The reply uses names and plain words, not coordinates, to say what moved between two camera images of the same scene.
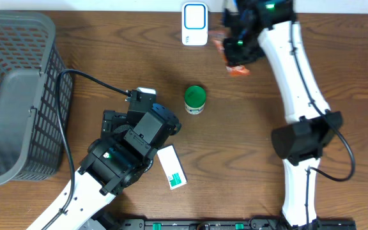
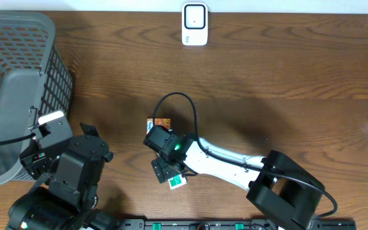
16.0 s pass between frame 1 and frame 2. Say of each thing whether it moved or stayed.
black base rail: stayed
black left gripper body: moved
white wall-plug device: stayed
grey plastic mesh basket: stayed
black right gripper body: moved
